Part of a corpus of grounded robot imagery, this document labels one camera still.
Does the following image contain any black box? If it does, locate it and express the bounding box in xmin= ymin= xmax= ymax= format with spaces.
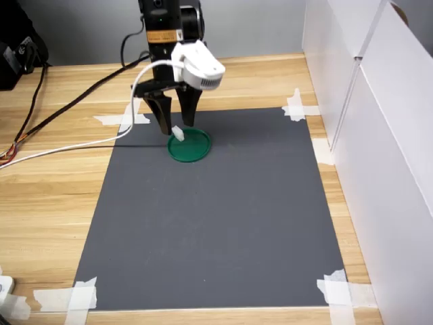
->
xmin=0 ymin=41 xmax=26 ymax=91

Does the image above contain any black bag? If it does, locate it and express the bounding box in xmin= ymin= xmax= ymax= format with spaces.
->
xmin=0 ymin=5 xmax=50 ymax=76

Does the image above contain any round green lid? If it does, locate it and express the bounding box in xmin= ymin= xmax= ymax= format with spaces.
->
xmin=166 ymin=127 xmax=212 ymax=165

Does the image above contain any white tape patch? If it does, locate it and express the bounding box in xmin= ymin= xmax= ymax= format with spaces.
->
xmin=311 ymin=137 xmax=336 ymax=167

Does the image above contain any white tape cross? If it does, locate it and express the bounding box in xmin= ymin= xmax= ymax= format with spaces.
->
xmin=316 ymin=269 xmax=378 ymax=325
xmin=281 ymin=87 xmax=321 ymax=123
xmin=92 ymin=97 xmax=152 ymax=133
xmin=32 ymin=276 xmax=99 ymax=325

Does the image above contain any thin black braided cable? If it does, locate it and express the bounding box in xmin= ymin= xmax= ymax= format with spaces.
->
xmin=13 ymin=63 xmax=48 ymax=145

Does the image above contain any multicoloured wire bundle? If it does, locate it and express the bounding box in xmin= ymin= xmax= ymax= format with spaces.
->
xmin=0 ymin=140 xmax=20 ymax=167

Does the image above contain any dark grey mat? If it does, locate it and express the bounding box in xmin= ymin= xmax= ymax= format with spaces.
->
xmin=72 ymin=106 xmax=349 ymax=311

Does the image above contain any white camera cable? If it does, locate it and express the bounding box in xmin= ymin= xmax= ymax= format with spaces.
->
xmin=0 ymin=60 xmax=185 ymax=170

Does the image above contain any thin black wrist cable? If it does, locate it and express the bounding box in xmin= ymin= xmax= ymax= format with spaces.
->
xmin=120 ymin=12 xmax=152 ymax=69

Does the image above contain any thick black braided cable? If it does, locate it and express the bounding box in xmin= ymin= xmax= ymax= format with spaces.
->
xmin=23 ymin=53 xmax=152 ymax=136

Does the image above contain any crumpled white tape strip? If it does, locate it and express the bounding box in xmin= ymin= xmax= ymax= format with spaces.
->
xmin=0 ymin=292 xmax=32 ymax=321

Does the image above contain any large white partition panel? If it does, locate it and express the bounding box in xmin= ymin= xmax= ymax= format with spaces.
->
xmin=333 ymin=1 xmax=433 ymax=325

